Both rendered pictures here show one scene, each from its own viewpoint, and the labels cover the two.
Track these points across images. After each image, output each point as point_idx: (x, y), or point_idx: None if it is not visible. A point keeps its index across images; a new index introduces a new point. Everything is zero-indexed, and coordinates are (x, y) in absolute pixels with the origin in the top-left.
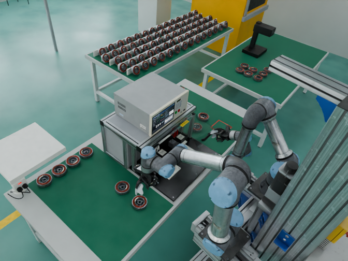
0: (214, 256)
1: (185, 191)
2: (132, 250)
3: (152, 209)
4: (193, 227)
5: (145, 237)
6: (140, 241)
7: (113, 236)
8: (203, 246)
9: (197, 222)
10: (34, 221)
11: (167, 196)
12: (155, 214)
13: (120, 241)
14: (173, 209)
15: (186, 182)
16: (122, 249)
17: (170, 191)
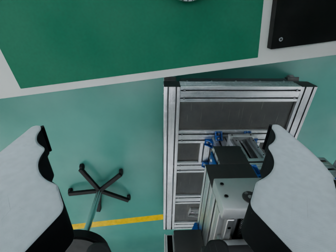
0: (203, 221)
1: (322, 43)
2: (86, 82)
3: (202, 24)
4: (218, 202)
5: (133, 78)
6: (116, 78)
7: (55, 13)
8: (205, 201)
9: (233, 215)
10: None
11: (272, 18)
12: (199, 43)
13: (68, 40)
14: (244, 66)
15: None
16: (65, 66)
17: (293, 14)
